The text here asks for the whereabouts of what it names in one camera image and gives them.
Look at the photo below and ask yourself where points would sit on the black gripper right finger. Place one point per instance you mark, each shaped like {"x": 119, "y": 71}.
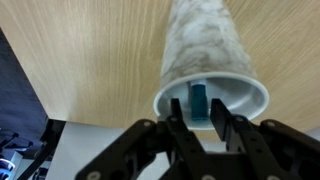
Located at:
{"x": 266, "y": 146}

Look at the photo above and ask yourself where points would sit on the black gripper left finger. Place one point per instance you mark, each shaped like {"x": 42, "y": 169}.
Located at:
{"x": 146, "y": 146}

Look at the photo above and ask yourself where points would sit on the blue-green marker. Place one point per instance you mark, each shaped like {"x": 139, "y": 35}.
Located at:
{"x": 199, "y": 100}

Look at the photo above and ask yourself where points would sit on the white printed paper cup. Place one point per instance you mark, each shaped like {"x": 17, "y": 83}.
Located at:
{"x": 203, "y": 40}

